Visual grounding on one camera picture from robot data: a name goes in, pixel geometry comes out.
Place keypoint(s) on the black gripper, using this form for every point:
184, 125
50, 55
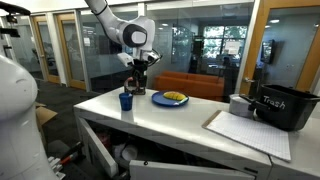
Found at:
140, 68

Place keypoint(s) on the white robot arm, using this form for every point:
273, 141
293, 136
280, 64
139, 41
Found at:
133, 33

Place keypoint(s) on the blue plastic cup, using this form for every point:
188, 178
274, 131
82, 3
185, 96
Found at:
126, 102

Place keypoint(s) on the tape dispenser with red roll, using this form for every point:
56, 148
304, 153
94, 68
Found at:
128, 87

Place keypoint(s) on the blue round plate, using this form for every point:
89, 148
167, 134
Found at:
160, 99

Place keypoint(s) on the yellow corn cob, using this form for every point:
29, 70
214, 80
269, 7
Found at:
175, 96

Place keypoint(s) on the orange sofa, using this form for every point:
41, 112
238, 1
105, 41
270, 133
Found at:
200, 85

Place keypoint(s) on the white cabinet counter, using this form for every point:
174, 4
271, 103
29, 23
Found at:
186, 133

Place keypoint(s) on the white bowl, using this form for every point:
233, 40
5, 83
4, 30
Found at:
130, 152

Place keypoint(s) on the open white cabinet door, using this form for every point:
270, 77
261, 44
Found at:
96, 146

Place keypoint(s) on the wooden framed glass door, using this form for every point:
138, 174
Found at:
43, 50
71, 50

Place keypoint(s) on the fallen white cabinet door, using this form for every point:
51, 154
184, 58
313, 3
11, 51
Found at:
180, 171

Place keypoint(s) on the red and black tool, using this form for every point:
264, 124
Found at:
71, 155

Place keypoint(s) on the brown cardboard box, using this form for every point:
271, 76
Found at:
45, 115

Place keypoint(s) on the white plastic parts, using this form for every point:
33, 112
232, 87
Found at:
56, 166

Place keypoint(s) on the clipboard with grid paper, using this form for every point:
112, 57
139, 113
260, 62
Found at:
253, 133

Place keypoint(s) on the large wooden door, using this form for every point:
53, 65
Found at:
286, 50

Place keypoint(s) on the black trash bin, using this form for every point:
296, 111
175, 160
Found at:
293, 110

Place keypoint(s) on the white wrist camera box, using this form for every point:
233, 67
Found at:
125, 59

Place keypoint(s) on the wall mounted monitor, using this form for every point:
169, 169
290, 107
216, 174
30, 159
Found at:
267, 50

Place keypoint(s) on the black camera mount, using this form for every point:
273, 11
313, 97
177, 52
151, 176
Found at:
11, 8

